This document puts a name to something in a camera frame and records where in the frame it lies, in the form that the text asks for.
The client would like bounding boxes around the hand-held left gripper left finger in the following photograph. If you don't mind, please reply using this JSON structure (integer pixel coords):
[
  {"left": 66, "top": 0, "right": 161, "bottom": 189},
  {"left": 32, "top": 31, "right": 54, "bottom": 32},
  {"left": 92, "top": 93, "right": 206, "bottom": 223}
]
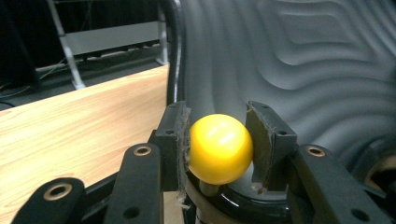
[{"left": 148, "top": 101, "right": 191, "bottom": 192}]

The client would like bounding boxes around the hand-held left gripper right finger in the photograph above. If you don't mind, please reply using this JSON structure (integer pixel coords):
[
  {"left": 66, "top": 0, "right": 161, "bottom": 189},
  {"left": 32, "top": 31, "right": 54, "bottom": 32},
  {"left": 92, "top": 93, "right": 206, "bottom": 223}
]
[{"left": 245, "top": 100, "right": 298, "bottom": 191}]

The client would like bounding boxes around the black wavy two-tier tray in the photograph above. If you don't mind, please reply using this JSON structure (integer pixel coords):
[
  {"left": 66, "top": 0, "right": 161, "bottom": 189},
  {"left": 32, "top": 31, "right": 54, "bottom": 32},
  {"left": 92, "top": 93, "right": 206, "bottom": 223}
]
[{"left": 166, "top": 0, "right": 396, "bottom": 224}]

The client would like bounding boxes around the dark equipment tower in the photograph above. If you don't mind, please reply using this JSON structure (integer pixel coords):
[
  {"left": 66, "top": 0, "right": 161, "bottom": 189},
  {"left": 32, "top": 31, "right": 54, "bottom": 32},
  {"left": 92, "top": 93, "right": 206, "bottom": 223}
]
[{"left": 0, "top": 0, "right": 41, "bottom": 90}]

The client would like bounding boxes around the white metal stand frame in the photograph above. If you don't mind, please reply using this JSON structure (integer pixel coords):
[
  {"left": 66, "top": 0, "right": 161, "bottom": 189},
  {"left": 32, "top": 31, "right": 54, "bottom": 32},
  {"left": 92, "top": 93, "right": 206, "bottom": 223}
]
[{"left": 46, "top": 0, "right": 171, "bottom": 91}]

